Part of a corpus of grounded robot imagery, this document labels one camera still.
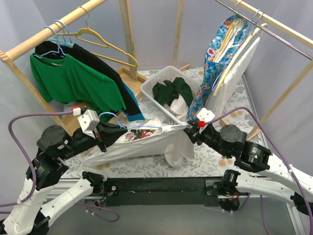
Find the green and white raglan shirt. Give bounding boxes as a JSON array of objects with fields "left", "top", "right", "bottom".
[{"left": 152, "top": 77, "right": 194, "bottom": 122}]

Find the white t shirt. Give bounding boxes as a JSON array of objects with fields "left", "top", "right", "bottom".
[{"left": 81, "top": 119, "right": 194, "bottom": 172}]

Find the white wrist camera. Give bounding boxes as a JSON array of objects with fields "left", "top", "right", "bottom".
[
  {"left": 196, "top": 108, "right": 215, "bottom": 128},
  {"left": 72, "top": 106, "right": 100, "bottom": 139}
]

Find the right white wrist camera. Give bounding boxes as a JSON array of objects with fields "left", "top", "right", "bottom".
[{"left": 196, "top": 108, "right": 215, "bottom": 128}]

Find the metal hanging rod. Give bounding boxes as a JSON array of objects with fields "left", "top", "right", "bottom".
[{"left": 216, "top": 0, "right": 313, "bottom": 61}]

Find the white fleece garment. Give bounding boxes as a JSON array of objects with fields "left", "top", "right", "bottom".
[{"left": 205, "top": 37, "right": 260, "bottom": 117}]

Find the wooden clothes rack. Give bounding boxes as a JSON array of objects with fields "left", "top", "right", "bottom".
[
  {"left": 0, "top": 0, "right": 150, "bottom": 137},
  {"left": 177, "top": 0, "right": 313, "bottom": 140}
]

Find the cream wooden hanger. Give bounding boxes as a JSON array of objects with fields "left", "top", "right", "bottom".
[{"left": 212, "top": 28, "right": 260, "bottom": 96}]

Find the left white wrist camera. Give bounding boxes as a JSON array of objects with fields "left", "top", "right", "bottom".
[{"left": 72, "top": 106, "right": 100, "bottom": 139}]

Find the floral patterned table mat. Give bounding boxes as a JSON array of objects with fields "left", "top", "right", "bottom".
[{"left": 62, "top": 68, "right": 258, "bottom": 179}]

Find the light blue wire hanger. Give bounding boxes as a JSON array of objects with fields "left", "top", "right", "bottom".
[
  {"left": 54, "top": 20, "right": 73, "bottom": 43},
  {"left": 97, "top": 111, "right": 163, "bottom": 130},
  {"left": 35, "top": 38, "right": 66, "bottom": 58}
]

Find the white plastic laundry basket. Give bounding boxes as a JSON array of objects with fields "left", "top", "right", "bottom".
[{"left": 140, "top": 65, "right": 203, "bottom": 125}]

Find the teal t shirt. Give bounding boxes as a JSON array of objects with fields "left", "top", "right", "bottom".
[{"left": 121, "top": 83, "right": 145, "bottom": 122}]

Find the blue floral garment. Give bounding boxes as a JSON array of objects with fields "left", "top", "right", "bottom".
[{"left": 187, "top": 15, "right": 249, "bottom": 120}]

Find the black t shirt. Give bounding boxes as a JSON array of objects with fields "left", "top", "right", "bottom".
[{"left": 34, "top": 41, "right": 143, "bottom": 116}]

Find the wooden clothes rack right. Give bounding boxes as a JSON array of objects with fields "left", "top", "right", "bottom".
[{"left": 177, "top": 0, "right": 313, "bottom": 140}]

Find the blue wire hanger right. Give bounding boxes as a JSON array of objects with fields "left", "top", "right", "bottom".
[{"left": 248, "top": 9, "right": 263, "bottom": 32}]

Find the bright green t shirt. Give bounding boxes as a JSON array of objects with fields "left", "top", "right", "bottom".
[{"left": 30, "top": 53, "right": 126, "bottom": 114}]

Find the teal plastic hanger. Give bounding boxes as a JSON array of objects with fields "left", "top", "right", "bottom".
[{"left": 46, "top": 38, "right": 74, "bottom": 47}]

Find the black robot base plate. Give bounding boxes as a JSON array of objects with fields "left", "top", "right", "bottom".
[{"left": 75, "top": 176, "right": 250, "bottom": 206}]

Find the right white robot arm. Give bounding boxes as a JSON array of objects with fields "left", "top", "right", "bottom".
[{"left": 184, "top": 121, "right": 313, "bottom": 215}]

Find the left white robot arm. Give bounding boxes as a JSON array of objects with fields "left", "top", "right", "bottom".
[{"left": 0, "top": 122, "right": 127, "bottom": 235}]

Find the wooden clothes rack left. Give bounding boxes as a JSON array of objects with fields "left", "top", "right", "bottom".
[{"left": 0, "top": 0, "right": 150, "bottom": 137}]

